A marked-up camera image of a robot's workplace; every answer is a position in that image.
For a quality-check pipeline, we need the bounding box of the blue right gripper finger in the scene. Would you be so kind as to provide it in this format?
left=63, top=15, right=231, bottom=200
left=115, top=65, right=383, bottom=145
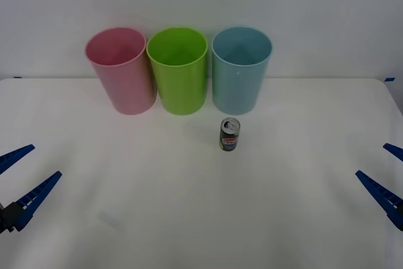
left=382, top=142, right=403, bottom=159
left=355, top=169, right=403, bottom=232

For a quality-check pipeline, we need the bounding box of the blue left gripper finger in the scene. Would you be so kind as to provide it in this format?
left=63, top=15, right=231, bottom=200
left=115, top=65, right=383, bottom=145
left=0, top=171, right=63, bottom=235
left=0, top=144, right=36, bottom=176

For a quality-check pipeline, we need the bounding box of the black drink can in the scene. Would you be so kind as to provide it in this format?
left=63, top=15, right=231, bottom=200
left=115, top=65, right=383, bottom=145
left=218, top=117, right=242, bottom=153

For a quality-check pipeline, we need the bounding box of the pink plastic waste bin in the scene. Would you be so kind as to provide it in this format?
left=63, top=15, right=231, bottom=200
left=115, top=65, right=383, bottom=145
left=84, top=26, right=157, bottom=116

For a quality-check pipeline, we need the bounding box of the pale blue plastic waste bin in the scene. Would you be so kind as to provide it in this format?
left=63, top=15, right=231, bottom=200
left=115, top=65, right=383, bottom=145
left=211, top=26, right=274, bottom=116

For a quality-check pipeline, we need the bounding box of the yellow-green plastic waste bin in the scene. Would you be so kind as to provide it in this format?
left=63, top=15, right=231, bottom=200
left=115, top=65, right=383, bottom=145
left=145, top=26, right=209, bottom=117

